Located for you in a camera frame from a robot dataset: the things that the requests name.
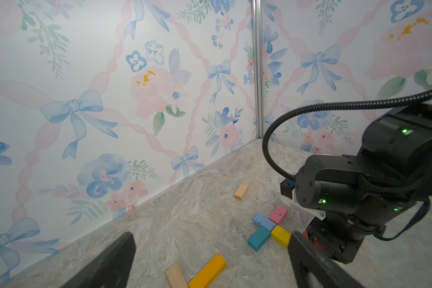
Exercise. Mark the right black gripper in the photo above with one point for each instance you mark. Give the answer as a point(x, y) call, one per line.
point(341, 235)

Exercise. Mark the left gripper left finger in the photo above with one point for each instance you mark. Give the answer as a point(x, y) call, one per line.
point(110, 269)

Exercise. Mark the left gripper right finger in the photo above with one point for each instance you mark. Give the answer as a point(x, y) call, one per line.
point(312, 269)

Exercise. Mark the pink block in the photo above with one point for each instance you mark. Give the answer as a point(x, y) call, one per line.
point(278, 215)

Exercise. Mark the teal block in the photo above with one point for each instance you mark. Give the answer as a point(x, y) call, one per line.
point(259, 238)

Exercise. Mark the natural wood block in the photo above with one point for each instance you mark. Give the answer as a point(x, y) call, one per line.
point(175, 277)

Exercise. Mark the light blue block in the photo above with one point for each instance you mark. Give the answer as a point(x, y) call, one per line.
point(263, 221)

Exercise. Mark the amber yellow block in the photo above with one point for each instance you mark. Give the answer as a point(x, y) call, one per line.
point(208, 273)

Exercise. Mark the tan wood block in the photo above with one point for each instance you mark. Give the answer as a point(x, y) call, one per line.
point(241, 192)

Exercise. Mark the red block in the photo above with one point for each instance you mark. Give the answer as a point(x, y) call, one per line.
point(312, 239)

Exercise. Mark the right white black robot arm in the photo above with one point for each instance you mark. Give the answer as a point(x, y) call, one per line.
point(359, 194)

